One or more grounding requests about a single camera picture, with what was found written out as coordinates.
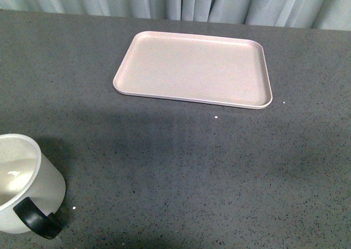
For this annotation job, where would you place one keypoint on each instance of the white mug with black handle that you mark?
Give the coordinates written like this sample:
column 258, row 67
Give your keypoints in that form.
column 32, row 189

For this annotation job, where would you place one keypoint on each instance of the beige rectangular tray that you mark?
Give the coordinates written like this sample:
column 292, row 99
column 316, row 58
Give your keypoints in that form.
column 195, row 68

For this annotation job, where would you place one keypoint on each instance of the light grey curtain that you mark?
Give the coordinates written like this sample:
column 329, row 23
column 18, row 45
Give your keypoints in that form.
column 318, row 14

